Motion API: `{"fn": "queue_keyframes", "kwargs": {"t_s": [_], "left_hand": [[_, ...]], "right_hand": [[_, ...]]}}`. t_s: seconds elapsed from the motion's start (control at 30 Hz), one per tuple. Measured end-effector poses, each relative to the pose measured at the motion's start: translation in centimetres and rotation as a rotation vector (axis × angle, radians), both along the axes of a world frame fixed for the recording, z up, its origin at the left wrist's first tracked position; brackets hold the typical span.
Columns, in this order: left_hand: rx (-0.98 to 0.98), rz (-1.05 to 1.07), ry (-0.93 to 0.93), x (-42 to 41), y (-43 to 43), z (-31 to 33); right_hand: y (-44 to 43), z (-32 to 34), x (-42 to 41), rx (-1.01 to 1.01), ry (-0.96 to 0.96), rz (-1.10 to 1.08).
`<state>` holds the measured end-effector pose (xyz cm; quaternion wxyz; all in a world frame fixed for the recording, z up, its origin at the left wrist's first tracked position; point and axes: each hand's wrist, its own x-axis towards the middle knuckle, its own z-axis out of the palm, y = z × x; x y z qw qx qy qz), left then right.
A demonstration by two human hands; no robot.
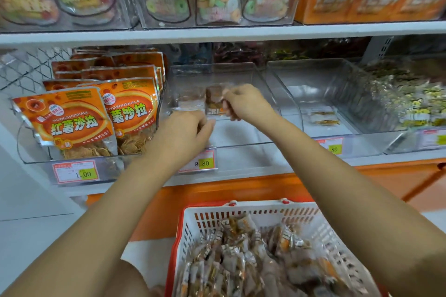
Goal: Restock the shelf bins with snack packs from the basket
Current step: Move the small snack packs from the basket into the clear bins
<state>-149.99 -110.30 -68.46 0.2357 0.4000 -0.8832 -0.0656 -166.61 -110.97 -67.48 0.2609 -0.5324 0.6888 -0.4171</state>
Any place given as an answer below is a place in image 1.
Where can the orange shelf base panel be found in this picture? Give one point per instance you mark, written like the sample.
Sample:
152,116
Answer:
404,182

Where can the white red-rimmed shopping basket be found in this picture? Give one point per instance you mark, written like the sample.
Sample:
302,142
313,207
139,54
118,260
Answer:
188,220

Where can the small brown snack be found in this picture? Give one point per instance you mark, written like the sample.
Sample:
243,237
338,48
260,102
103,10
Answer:
216,102

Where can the person's left forearm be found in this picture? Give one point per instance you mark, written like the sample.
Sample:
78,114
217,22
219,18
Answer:
83,244

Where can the person's right forearm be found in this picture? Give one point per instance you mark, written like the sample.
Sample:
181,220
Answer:
369,224

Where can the person's left hand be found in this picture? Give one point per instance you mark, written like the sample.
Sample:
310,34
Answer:
181,139

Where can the row of clear snacks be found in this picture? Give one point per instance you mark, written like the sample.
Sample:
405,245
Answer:
189,102

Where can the pile of small brown snacks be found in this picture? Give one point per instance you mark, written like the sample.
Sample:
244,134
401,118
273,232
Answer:
258,262

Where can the person's right hand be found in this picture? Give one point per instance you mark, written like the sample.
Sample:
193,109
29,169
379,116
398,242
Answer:
247,107

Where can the white yellow price tag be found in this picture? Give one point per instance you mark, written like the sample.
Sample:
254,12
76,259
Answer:
432,139
202,162
76,171
329,146

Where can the yellow hamster snack packets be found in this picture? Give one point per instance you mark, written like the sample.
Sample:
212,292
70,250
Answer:
418,95

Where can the stack of orange packets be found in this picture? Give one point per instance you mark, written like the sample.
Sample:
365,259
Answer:
63,123

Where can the white snack shelf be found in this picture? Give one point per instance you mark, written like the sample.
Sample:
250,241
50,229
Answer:
244,31

